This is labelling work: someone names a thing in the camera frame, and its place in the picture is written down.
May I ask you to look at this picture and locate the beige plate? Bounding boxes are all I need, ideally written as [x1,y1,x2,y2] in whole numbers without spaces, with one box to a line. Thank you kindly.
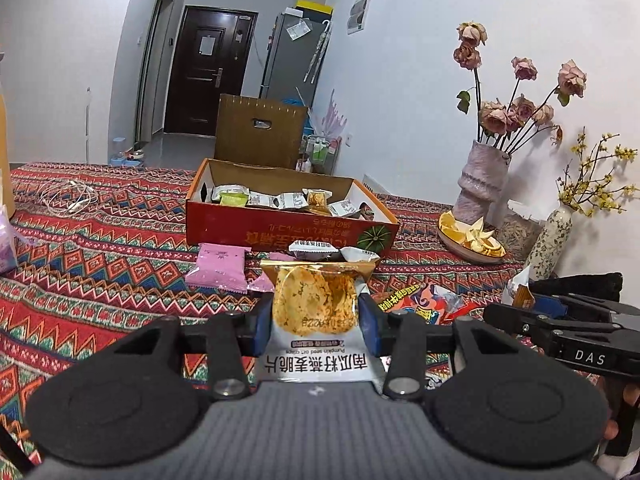
[437,211,507,265]

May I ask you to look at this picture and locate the red cardboard box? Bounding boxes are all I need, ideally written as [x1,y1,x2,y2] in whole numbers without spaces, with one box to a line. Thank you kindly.
[185,158,401,261]

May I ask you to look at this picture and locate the white orange snack packet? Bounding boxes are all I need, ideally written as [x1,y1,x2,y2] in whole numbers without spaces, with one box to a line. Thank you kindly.
[501,265,537,311]

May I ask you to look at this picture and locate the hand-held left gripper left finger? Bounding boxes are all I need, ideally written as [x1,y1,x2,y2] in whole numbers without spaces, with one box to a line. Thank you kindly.
[107,297,275,401]

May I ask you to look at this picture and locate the floral white vase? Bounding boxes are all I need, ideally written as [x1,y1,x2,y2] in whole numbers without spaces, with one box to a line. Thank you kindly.
[523,204,573,281]

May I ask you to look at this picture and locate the red snack packet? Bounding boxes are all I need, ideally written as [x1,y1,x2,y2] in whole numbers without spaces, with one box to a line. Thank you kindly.
[372,282,481,327]

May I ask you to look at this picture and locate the dark brown entry door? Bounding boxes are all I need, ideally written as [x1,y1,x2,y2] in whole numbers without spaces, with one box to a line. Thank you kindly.
[164,5,258,137]

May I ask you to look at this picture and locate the glass jar of seeds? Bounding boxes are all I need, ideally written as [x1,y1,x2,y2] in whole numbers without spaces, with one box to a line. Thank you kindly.
[492,199,547,261]

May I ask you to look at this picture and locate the hanging folded umbrellas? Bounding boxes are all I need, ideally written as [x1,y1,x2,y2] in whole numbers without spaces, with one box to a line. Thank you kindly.
[305,20,334,84]

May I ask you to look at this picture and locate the yellow flower branches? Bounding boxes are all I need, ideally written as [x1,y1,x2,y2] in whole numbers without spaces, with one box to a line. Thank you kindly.
[557,127,639,216]

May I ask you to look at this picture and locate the blue pet water dispenser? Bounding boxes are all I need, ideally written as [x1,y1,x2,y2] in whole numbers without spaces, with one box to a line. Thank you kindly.
[111,137,147,168]

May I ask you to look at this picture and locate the white gold crisp packet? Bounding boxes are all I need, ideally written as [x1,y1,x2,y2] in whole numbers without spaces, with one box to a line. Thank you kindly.
[260,255,382,386]

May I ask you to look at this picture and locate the dried pink roses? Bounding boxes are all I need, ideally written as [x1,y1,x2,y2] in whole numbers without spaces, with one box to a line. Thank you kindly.
[453,21,587,157]

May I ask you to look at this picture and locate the person's right hand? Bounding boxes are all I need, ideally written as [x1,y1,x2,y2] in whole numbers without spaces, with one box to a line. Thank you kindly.
[601,382,640,461]

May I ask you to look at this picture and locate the wall panel cover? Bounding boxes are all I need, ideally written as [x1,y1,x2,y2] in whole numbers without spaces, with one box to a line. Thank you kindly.
[346,0,372,35]

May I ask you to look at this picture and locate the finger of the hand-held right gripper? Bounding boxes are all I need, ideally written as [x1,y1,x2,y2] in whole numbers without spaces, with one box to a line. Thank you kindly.
[530,294,623,317]
[482,302,566,348]

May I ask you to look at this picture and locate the yellow thermos jug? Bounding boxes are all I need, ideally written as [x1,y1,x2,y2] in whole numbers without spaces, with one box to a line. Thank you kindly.
[0,55,16,216]

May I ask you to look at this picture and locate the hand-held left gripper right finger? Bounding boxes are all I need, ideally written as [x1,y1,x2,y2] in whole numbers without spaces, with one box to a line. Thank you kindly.
[357,292,506,402]

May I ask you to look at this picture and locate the white wall heater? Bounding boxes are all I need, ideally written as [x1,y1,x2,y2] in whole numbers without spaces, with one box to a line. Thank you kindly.
[362,172,392,196]

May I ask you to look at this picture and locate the grey refrigerator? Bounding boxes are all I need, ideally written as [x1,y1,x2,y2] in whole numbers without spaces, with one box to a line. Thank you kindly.
[260,10,331,107]

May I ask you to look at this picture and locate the pink fairy wings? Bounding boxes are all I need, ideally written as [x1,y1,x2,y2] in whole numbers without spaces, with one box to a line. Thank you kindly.
[310,89,349,141]

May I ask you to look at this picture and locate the purple tissue pack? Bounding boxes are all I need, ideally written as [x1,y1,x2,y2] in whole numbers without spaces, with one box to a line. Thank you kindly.
[0,205,21,274]

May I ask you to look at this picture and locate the white cable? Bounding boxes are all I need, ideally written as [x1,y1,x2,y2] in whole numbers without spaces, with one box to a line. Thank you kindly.
[37,178,99,214]

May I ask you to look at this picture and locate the pink ribbed vase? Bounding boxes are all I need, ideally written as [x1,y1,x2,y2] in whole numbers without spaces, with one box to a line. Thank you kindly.
[452,140,512,223]

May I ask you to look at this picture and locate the pile of assorted snack packets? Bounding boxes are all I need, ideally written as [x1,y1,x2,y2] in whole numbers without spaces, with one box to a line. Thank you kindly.
[210,182,373,221]

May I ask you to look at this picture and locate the rack with bottles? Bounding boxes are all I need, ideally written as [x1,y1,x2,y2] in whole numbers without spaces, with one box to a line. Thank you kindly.
[297,135,342,175]

